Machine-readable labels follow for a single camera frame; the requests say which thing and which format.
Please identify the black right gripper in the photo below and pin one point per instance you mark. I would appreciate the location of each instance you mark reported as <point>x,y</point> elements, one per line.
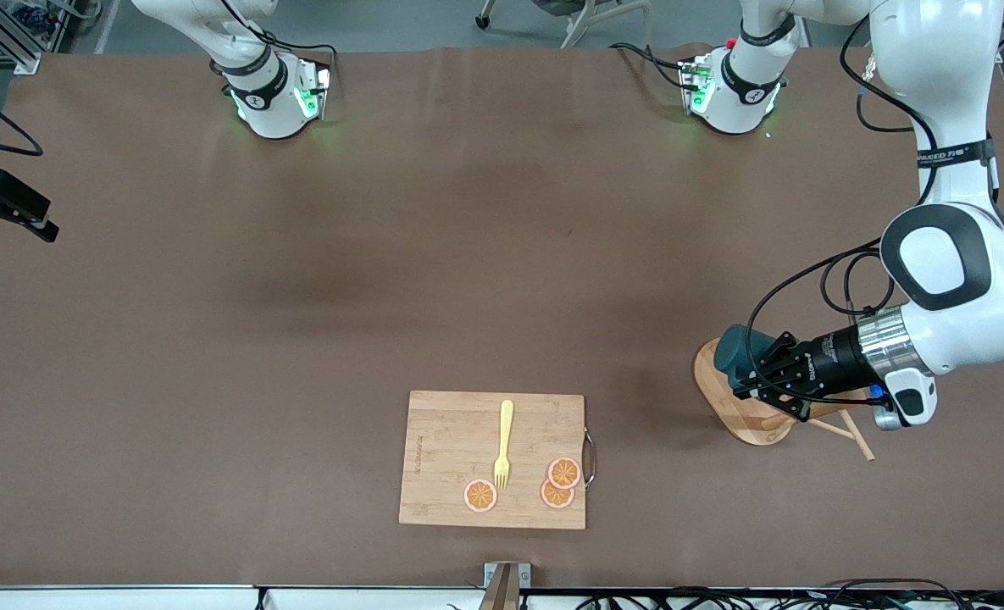
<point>3,200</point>

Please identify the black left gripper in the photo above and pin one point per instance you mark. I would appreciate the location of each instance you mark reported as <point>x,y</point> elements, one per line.
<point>830,358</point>

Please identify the teal cup yellow inside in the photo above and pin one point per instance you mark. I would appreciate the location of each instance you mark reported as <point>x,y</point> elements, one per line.
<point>734,352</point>

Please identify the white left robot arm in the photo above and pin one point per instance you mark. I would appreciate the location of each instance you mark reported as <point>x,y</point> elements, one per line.
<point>942,254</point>

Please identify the wooden mug tree rack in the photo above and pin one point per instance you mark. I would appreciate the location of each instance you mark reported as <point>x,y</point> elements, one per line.
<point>722,407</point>

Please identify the orange slice toy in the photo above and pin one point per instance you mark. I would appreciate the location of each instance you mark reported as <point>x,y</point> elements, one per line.
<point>480,496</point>
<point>554,497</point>
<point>564,472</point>

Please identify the yellow plastic fork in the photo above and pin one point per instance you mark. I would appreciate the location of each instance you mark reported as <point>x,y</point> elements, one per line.
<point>506,424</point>

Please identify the bamboo cutting board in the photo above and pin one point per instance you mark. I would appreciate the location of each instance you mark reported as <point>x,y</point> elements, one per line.
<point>451,457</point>

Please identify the office chair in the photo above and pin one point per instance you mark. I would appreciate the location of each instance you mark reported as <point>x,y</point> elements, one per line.
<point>571,34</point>

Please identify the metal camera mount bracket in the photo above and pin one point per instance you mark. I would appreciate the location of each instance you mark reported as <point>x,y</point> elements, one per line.
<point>506,585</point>

